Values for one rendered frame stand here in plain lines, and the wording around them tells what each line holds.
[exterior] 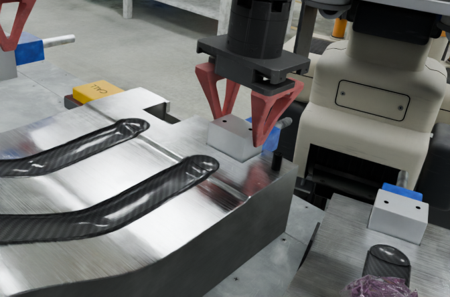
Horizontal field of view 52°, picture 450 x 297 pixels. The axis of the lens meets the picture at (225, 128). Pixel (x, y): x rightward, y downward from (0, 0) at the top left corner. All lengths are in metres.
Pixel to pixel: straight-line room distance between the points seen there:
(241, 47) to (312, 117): 0.41
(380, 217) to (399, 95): 0.38
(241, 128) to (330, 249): 0.15
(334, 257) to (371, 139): 0.41
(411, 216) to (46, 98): 0.60
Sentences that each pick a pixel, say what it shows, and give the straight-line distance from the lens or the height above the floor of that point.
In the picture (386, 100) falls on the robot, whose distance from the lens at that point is 0.84.
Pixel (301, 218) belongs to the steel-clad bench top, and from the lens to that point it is 0.57.
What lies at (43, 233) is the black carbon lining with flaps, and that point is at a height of 0.90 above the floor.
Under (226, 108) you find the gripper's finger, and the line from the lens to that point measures 0.52.
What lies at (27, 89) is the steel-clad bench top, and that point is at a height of 0.80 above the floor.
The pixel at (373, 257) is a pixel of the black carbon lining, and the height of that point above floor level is 0.85.
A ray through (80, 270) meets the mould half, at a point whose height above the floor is 0.91.
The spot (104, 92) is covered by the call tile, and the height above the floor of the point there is 0.84.
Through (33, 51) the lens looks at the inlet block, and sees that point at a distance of 0.63.
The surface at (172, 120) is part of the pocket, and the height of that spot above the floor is 0.87.
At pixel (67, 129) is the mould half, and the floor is 0.89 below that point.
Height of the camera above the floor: 1.14
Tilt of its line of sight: 27 degrees down
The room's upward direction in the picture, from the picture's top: 7 degrees clockwise
